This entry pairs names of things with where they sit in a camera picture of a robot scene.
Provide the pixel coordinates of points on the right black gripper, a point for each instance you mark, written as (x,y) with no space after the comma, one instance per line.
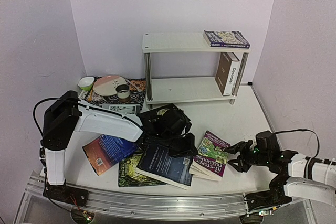
(244,156)

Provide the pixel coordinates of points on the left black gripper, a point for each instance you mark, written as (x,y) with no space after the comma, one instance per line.
(188,152)

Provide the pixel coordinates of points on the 117-Storey Treehouse book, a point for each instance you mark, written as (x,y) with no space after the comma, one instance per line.
(211,160)

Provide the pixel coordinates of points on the black gold-circle book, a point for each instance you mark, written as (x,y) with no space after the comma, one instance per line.
(166,121)

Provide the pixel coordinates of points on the dark blue barcode book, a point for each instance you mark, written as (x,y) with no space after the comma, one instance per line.
(156,163)

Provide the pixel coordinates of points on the grey ianra book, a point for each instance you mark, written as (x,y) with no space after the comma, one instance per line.
(122,108)

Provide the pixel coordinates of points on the blue orange paperback book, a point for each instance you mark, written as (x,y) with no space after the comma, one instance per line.
(106,151)

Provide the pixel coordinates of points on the Decorate Furniture large book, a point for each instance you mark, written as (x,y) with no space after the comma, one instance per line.
(227,72)

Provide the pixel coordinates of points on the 52-Storey Treehouse book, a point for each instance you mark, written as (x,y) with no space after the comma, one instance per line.
(226,39)

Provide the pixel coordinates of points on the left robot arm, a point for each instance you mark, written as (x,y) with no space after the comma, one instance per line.
(69,114)

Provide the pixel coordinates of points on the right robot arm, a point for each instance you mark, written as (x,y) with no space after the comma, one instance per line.
(297,175)

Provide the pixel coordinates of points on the white two-tier shelf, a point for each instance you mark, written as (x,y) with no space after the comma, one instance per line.
(185,89)

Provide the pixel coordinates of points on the green Alice book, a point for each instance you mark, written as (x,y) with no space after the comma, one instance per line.
(128,177)

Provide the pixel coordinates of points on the patterned placemat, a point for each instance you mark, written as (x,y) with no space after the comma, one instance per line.
(137,94)

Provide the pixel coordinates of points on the small brown white cup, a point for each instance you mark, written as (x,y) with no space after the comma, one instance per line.
(123,93)

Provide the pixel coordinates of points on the pink white plate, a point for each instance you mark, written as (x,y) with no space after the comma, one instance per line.
(106,86)

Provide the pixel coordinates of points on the green bowl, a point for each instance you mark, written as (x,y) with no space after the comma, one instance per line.
(86,83)

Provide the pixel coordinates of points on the aluminium front rail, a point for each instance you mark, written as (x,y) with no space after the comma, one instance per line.
(156,207)

